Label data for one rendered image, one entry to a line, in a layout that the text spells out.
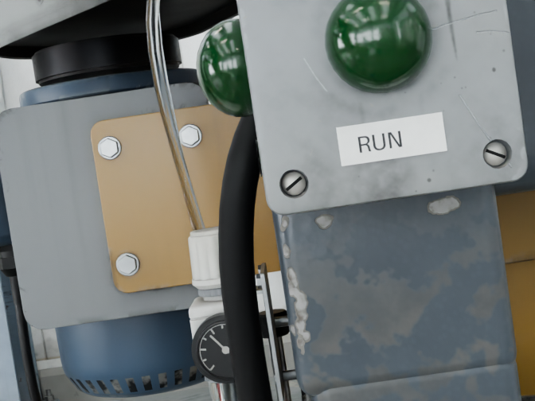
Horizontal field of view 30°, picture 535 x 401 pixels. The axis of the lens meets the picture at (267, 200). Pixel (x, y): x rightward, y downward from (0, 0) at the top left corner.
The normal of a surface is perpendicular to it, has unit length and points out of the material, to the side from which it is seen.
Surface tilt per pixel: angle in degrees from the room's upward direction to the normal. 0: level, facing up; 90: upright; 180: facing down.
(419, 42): 102
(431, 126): 90
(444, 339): 90
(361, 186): 90
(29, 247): 90
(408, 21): 81
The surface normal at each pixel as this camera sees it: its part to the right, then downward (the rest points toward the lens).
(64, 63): -0.40, 0.11
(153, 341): 0.20, 0.04
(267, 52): -0.01, 0.06
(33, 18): -0.78, 0.15
